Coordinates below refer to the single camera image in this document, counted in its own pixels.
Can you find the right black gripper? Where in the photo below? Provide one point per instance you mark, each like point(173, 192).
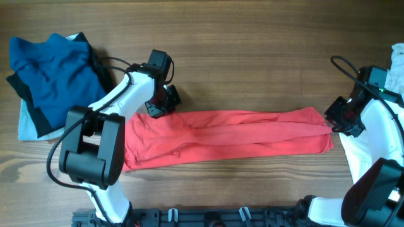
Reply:
point(331, 113)

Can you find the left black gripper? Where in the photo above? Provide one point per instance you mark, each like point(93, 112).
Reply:
point(173, 99)

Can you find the red soccer t-shirt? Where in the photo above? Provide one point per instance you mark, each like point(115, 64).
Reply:
point(189, 137)

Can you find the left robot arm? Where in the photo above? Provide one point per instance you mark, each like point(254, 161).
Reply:
point(92, 145)

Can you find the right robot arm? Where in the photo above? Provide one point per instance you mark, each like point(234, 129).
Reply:
point(376, 199)

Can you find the white crumpled clothes pile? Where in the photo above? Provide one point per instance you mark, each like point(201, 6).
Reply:
point(381, 137)

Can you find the blue folded shirt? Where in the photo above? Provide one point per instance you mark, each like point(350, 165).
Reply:
point(58, 74)

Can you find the black folded shirt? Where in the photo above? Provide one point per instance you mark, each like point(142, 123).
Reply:
point(101, 72)

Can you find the grey folded shirt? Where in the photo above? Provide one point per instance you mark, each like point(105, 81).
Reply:
point(46, 69)

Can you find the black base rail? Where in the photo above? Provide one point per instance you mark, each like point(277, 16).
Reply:
point(244, 216)

